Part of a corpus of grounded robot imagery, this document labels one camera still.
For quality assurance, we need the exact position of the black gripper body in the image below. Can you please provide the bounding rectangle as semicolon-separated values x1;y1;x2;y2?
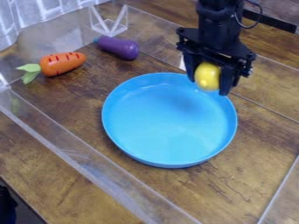
176;3;256;77

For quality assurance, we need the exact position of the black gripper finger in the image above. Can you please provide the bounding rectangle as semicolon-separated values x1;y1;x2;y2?
183;53;201;82
219;66;241;96

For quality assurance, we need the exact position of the yellow toy lemon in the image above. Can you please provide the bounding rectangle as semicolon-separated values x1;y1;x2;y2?
193;62;220;91

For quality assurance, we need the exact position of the blue round plastic tray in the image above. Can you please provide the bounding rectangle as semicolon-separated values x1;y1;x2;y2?
101;73;237;168

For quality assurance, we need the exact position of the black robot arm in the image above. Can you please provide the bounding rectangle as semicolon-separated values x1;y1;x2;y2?
176;0;256;95

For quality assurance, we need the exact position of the purple toy eggplant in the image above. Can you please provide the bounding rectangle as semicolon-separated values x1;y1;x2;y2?
93;35;139;60

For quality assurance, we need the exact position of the orange toy carrot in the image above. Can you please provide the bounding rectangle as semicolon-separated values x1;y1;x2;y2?
17;52;87;84

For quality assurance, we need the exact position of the white sheer curtain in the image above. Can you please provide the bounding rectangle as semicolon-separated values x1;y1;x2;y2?
0;0;109;52

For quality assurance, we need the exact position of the clear acrylic corner bracket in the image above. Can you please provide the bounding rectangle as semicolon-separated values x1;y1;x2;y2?
88;5;128;37

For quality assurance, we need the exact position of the clear acrylic enclosure wall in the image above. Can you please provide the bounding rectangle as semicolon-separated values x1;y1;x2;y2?
0;0;299;224

